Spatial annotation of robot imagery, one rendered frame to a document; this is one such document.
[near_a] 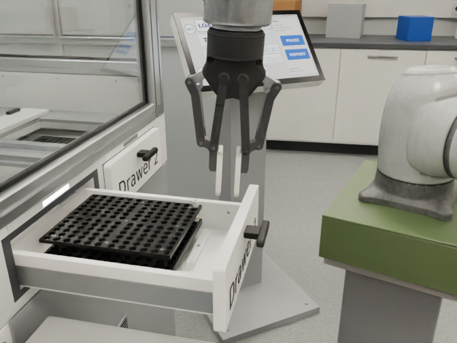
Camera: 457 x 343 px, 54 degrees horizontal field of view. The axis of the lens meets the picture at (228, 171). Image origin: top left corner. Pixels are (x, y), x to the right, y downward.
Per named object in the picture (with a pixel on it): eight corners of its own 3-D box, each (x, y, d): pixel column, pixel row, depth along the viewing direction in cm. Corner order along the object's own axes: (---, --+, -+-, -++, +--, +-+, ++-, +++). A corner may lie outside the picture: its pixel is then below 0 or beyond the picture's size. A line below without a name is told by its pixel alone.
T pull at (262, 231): (269, 226, 76) (270, 219, 75) (263, 249, 69) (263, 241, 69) (249, 224, 77) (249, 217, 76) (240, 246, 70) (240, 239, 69)
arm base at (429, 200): (466, 182, 102) (471, 159, 100) (450, 222, 85) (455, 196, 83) (385, 167, 111) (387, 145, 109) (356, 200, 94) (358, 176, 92)
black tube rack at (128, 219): (202, 235, 86) (201, 204, 83) (172, 290, 70) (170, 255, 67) (96, 222, 90) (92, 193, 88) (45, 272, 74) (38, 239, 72)
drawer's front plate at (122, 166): (162, 165, 124) (159, 127, 120) (115, 212, 98) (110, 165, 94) (156, 165, 125) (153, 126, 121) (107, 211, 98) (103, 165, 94)
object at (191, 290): (247, 230, 88) (247, 202, 85) (215, 317, 64) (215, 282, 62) (63, 210, 96) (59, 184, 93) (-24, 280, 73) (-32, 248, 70)
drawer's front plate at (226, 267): (257, 233, 89) (258, 183, 85) (225, 335, 63) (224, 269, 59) (249, 233, 90) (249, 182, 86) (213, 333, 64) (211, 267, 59)
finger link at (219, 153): (222, 152, 63) (217, 152, 63) (220, 196, 66) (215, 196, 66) (223, 144, 66) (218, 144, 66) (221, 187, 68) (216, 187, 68)
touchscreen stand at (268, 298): (319, 312, 190) (342, 69, 152) (223, 346, 172) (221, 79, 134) (261, 254, 232) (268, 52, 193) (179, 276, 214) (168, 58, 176)
